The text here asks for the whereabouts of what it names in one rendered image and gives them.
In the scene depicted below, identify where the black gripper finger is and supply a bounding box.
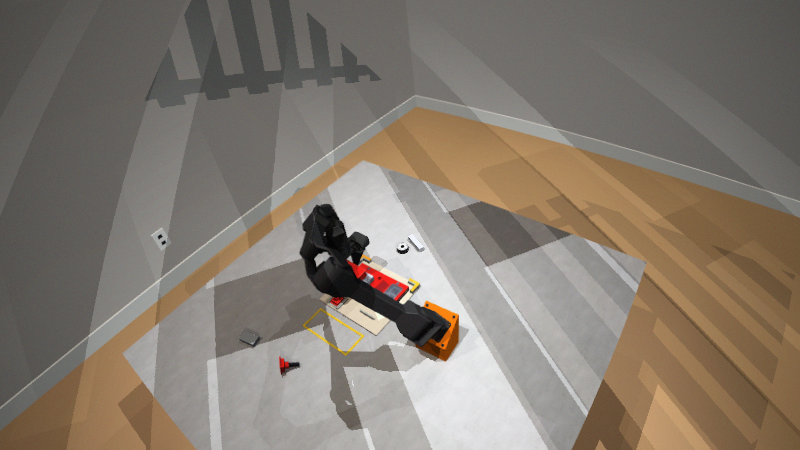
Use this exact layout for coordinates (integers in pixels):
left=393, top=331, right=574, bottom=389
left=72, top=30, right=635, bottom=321
left=351, top=248, right=365, bottom=266

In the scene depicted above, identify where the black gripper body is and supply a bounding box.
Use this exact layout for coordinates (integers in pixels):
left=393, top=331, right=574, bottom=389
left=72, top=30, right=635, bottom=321
left=317, top=231, right=370, bottom=271

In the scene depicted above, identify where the white rectangular bar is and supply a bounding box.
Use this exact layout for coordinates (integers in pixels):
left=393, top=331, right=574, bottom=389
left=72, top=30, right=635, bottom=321
left=408, top=234, right=424, bottom=252

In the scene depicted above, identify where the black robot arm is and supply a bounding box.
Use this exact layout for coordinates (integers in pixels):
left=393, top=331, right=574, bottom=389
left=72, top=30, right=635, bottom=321
left=300, top=204, right=451, bottom=347

